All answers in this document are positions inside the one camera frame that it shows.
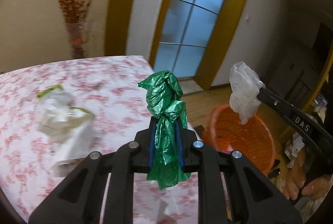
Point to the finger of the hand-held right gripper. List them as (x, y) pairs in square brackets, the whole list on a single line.
[(275, 103)]

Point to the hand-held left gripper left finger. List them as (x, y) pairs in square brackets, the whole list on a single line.
[(151, 151)]

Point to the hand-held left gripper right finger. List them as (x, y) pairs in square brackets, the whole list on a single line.
[(180, 151)]

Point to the translucent white plastic bag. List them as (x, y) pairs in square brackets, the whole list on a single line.
[(244, 94)]

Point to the orange plastic basket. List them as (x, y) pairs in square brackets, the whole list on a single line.
[(268, 153)]

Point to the green plastic bag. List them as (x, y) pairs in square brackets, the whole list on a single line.
[(161, 99)]

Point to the person's right hand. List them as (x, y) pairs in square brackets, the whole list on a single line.
[(295, 182)]

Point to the black shoe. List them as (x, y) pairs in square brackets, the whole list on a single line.
[(274, 174)]

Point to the clear plastic bag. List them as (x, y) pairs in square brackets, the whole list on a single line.
[(75, 147)]

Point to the floral tablecloth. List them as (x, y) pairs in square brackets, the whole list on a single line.
[(117, 78)]

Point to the white bag with green trim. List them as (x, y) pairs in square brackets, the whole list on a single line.
[(57, 109)]

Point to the frosted glass door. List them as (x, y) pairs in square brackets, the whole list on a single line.
[(197, 5)]

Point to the glass vase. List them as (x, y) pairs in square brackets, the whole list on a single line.
[(76, 39)]

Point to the wooden door frame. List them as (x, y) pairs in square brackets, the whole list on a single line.
[(234, 39)]

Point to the small white light switch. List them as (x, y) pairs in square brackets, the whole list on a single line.
[(247, 17)]

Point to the wooden wall trim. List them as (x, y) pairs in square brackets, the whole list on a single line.
[(122, 18)]

